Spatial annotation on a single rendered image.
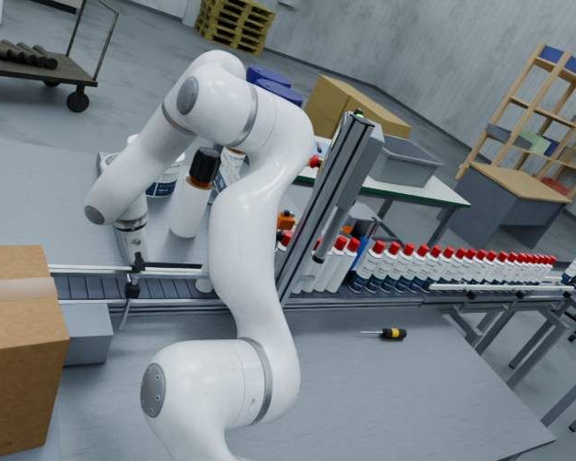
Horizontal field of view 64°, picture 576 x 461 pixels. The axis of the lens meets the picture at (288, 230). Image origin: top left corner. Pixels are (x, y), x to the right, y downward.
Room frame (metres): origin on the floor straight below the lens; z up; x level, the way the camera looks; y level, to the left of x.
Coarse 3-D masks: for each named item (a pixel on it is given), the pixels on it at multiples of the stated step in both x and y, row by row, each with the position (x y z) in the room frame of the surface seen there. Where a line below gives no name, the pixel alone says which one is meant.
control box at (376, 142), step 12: (372, 132) 1.09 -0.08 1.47; (372, 144) 1.04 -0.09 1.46; (324, 156) 1.18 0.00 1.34; (360, 156) 1.04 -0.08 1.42; (372, 156) 1.05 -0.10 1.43; (360, 168) 1.04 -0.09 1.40; (348, 180) 1.04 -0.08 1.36; (360, 180) 1.05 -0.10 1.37; (348, 192) 1.04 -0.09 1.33; (336, 204) 1.04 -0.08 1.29; (348, 204) 1.05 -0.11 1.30
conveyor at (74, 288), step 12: (60, 276) 0.87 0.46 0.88; (60, 288) 0.83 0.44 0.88; (72, 288) 0.85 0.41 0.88; (84, 288) 0.87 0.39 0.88; (96, 288) 0.88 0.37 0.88; (108, 288) 0.90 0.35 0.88; (120, 288) 0.92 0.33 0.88; (144, 288) 0.96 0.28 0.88; (156, 288) 0.98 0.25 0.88; (168, 288) 1.00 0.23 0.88; (180, 288) 1.02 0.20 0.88; (192, 288) 1.05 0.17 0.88; (348, 288) 1.42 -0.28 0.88
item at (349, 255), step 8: (352, 240) 1.35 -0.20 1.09; (344, 248) 1.36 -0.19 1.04; (352, 248) 1.34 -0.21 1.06; (344, 256) 1.34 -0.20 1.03; (352, 256) 1.34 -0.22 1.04; (344, 264) 1.33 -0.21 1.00; (336, 272) 1.34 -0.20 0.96; (344, 272) 1.34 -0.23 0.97; (336, 280) 1.33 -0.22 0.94; (328, 288) 1.34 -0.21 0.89; (336, 288) 1.34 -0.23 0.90
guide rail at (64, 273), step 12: (72, 276) 0.81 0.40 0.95; (84, 276) 0.83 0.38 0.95; (96, 276) 0.84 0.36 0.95; (108, 276) 0.86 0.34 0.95; (120, 276) 0.88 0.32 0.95; (132, 276) 0.89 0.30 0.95; (144, 276) 0.91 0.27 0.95; (156, 276) 0.93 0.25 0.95; (168, 276) 0.95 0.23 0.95; (180, 276) 0.97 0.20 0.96; (192, 276) 0.99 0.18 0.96; (204, 276) 1.01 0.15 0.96; (300, 276) 1.22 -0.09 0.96; (312, 276) 1.25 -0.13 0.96
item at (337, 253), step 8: (336, 240) 1.33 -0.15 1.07; (344, 240) 1.33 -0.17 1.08; (336, 248) 1.32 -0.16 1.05; (336, 256) 1.31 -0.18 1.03; (328, 264) 1.31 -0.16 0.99; (336, 264) 1.32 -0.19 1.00; (328, 272) 1.31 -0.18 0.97; (320, 280) 1.31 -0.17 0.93; (328, 280) 1.32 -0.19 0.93; (320, 288) 1.31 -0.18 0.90
